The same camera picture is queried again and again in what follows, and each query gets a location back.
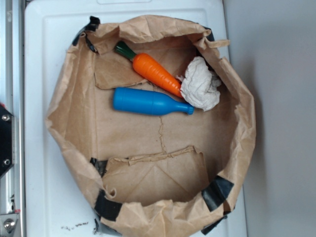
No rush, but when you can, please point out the blue plastic bottle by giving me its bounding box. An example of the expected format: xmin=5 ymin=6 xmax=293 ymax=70
xmin=113 ymin=87 xmax=194 ymax=116

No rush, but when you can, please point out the orange toy carrot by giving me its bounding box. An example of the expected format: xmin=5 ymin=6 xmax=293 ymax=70
xmin=115 ymin=41 xmax=183 ymax=98

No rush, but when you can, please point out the crumpled white paper towel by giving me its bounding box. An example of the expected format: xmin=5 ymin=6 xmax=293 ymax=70
xmin=176 ymin=56 xmax=221 ymax=112

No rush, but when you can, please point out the brown paper bag tray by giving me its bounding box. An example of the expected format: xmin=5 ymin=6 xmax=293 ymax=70
xmin=45 ymin=15 xmax=256 ymax=237

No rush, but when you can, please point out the white plastic board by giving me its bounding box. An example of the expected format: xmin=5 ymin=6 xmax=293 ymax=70
xmin=24 ymin=0 xmax=248 ymax=237

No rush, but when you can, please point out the black mounting bracket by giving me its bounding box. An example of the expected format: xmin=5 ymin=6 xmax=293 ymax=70
xmin=0 ymin=103 xmax=14 ymax=178

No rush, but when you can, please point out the metal frame rail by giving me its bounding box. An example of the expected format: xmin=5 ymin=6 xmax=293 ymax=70
xmin=0 ymin=0 xmax=26 ymax=237

